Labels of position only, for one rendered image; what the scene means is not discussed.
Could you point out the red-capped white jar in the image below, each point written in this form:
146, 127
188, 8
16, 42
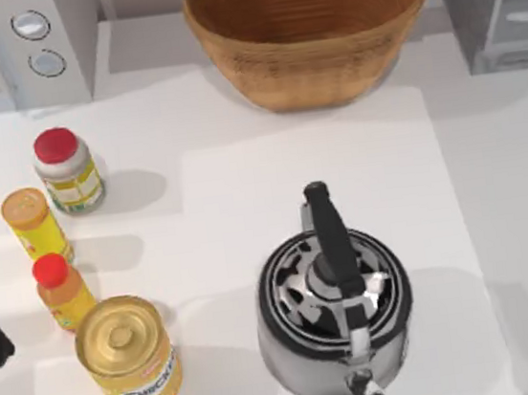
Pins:
70, 175

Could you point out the round microwave knob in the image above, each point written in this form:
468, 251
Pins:
47, 62
30, 25

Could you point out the brown woven basket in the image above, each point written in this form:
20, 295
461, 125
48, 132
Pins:
311, 56

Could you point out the yellow bottle with orange cap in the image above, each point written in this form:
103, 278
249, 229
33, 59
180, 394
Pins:
38, 225

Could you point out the orange bottle with red cap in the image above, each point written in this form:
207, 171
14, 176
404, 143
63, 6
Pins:
64, 296

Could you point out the yellow can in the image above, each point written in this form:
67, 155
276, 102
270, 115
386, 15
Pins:
129, 354

